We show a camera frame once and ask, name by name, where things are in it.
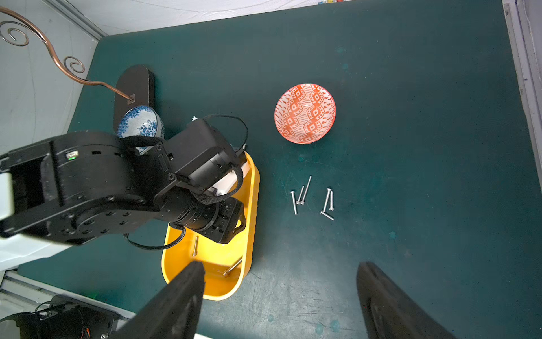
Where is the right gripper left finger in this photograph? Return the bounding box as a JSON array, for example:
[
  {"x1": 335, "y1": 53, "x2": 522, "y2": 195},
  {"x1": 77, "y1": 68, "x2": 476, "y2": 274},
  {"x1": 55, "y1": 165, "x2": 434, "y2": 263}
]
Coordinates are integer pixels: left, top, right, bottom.
[{"x1": 112, "y1": 261, "x2": 205, "y2": 339}]

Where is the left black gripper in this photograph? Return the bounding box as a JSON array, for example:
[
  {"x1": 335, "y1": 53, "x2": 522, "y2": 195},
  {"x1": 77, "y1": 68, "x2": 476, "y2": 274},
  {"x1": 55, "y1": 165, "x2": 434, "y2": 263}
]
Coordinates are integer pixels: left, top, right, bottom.
[{"x1": 160, "y1": 187, "x2": 246, "y2": 244}]

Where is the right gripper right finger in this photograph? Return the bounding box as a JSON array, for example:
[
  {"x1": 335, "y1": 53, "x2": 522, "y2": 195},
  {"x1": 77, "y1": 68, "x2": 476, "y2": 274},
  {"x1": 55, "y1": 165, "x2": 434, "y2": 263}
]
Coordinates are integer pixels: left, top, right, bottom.
[{"x1": 357, "y1": 261, "x2": 454, "y2": 338}]

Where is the yellow plastic storage box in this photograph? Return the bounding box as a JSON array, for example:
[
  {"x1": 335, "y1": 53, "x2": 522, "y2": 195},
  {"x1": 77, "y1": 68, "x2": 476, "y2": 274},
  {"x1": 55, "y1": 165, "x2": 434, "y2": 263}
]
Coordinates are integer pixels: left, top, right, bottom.
[{"x1": 160, "y1": 151, "x2": 261, "y2": 302}]

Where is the short silver screw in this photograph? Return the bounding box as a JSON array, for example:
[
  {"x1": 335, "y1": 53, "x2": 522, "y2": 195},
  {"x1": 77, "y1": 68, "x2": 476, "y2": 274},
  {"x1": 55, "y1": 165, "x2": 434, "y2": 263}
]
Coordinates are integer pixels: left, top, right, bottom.
[{"x1": 290, "y1": 190, "x2": 298, "y2": 216}]

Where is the long thin silver screw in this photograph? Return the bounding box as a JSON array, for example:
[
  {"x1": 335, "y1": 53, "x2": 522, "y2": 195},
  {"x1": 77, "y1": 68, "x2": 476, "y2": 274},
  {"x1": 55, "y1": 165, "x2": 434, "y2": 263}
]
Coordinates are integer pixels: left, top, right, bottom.
[{"x1": 300, "y1": 175, "x2": 312, "y2": 205}]

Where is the silver screw crosswise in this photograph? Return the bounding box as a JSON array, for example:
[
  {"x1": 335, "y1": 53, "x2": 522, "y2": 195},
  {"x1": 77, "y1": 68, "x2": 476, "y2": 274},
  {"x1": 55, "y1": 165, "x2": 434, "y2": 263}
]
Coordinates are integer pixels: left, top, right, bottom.
[{"x1": 320, "y1": 210, "x2": 335, "y2": 221}]

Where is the silver screw pair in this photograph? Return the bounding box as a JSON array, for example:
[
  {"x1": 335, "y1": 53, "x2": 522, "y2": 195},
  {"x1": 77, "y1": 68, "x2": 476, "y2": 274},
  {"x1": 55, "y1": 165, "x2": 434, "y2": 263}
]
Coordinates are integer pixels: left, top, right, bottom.
[{"x1": 322, "y1": 187, "x2": 332, "y2": 213}]

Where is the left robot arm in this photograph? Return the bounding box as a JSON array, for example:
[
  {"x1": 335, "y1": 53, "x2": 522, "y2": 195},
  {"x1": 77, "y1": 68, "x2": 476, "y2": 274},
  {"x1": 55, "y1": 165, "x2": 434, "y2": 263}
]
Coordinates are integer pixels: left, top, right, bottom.
[{"x1": 1, "y1": 130, "x2": 246, "y2": 271}]

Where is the silver screw in box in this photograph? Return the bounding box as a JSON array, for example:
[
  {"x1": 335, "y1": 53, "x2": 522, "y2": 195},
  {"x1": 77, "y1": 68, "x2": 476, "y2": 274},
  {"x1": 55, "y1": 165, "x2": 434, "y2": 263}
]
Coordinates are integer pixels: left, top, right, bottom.
[{"x1": 191, "y1": 236, "x2": 199, "y2": 258}]

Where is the silver screw box corner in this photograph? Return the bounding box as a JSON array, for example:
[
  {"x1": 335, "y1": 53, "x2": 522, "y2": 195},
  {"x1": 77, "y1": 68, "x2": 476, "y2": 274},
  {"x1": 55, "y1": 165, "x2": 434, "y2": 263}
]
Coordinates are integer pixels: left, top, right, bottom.
[{"x1": 223, "y1": 258, "x2": 243, "y2": 277}]

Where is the blue white floral bowl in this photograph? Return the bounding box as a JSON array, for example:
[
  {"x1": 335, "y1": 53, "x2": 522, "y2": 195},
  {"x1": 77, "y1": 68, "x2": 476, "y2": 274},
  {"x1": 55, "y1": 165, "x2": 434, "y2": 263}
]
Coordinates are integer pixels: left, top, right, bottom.
[{"x1": 117, "y1": 105, "x2": 165, "y2": 141}]

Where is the red white patterned bowl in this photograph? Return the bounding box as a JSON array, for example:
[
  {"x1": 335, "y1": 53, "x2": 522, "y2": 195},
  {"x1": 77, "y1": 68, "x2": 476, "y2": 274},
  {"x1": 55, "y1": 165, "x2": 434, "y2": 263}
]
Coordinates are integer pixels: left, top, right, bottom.
[{"x1": 274, "y1": 83, "x2": 337, "y2": 145}]

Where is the metal mug tree stand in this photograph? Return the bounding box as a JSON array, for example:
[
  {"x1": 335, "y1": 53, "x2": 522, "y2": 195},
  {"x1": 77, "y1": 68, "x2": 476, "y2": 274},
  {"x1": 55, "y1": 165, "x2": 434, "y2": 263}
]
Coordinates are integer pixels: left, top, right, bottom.
[{"x1": 0, "y1": 6, "x2": 156, "y2": 132}]

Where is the green mat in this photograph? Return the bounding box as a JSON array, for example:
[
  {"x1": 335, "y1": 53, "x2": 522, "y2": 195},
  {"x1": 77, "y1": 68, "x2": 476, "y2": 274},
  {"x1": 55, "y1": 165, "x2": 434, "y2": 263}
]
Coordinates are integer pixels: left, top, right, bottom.
[{"x1": 16, "y1": 0, "x2": 542, "y2": 339}]

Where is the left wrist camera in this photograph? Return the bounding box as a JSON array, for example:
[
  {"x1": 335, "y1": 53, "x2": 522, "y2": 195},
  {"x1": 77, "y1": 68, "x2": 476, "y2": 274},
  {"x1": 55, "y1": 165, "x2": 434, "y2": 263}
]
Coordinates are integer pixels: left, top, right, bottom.
[{"x1": 164, "y1": 119, "x2": 244, "y2": 205}]

